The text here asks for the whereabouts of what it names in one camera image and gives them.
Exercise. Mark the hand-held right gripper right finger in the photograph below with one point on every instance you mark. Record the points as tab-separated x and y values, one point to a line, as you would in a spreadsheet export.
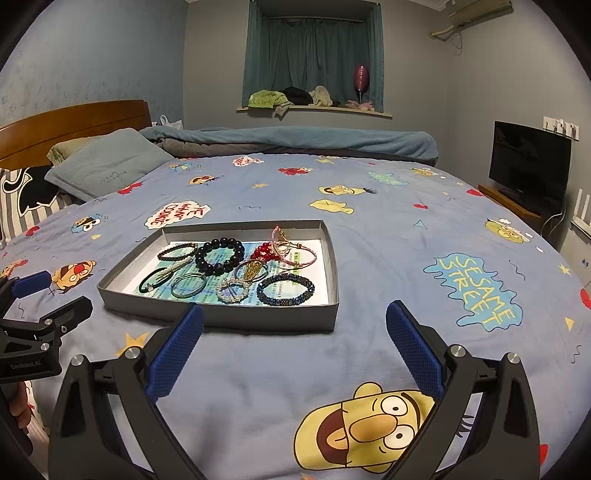
413	350

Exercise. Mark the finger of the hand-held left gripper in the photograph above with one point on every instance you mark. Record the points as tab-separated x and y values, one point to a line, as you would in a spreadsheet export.
64	311
30	282

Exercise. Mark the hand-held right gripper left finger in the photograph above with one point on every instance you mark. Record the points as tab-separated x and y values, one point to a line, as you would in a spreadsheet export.
175	355

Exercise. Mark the grey cardboard box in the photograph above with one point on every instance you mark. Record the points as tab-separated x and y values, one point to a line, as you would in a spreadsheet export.
221	318

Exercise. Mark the red bead gold tassel jewelry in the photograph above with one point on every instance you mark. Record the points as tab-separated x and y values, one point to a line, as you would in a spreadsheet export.
261	251

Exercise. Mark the person's left hand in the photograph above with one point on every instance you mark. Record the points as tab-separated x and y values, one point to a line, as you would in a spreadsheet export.
21	406

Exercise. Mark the silver bangle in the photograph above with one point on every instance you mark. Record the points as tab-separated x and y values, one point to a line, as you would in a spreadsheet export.
172	286

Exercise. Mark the black white striped pillow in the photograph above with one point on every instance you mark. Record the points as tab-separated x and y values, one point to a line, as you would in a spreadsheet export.
27	194

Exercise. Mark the cartoon printed blue bed sheet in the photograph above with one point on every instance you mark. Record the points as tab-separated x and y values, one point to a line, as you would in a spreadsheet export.
392	240

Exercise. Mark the printed paper sheet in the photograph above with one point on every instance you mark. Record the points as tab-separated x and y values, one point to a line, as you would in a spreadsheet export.
314	277

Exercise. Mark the olive pillow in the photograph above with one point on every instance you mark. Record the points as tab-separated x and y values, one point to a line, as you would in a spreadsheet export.
64	150

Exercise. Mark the grey-blue pillow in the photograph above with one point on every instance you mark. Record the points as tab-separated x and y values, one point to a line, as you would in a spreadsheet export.
106	166

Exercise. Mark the wooden headboard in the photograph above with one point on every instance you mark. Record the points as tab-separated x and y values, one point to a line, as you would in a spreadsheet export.
69	122

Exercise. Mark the wooden television stand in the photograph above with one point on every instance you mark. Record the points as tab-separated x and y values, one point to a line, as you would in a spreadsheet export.
494	191

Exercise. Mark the white cabinet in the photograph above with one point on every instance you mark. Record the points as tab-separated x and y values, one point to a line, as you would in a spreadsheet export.
577	249

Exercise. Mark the grey blanket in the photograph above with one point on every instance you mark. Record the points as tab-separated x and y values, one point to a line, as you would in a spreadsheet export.
207	147

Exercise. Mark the white plastic bag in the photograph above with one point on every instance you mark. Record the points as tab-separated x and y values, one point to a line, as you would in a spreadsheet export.
168	122

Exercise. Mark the black television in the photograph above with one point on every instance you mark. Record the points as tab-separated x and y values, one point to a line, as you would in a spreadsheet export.
526	161

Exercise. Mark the white router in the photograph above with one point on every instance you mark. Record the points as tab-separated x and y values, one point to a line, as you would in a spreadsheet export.
584	207

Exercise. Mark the blue blanket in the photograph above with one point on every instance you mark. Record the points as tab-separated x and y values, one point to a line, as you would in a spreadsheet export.
323	138

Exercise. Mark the pink plush toy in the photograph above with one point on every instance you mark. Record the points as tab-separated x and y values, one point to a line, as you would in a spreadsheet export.
364	107

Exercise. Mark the wooden window sill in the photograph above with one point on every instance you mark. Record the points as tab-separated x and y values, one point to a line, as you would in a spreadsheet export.
323	108

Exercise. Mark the grey hanging cloth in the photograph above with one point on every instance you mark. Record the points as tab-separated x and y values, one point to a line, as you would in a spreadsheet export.
282	110

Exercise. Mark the beige cloth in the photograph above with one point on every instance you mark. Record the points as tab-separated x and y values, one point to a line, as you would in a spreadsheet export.
321	95

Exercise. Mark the green cloth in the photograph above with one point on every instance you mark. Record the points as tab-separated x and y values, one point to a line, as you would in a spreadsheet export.
268	98

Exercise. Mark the pink balloon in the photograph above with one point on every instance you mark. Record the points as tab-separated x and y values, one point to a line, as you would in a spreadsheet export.
361	78

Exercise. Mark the black cloth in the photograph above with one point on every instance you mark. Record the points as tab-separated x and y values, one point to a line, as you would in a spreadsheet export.
298	95

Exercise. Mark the teal curtain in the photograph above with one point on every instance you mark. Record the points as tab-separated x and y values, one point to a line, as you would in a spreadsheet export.
314	50

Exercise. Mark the white air conditioner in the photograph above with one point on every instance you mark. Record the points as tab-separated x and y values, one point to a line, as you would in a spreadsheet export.
480	11

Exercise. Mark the white wall hooks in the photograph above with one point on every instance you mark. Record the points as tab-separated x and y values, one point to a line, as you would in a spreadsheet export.
561	125

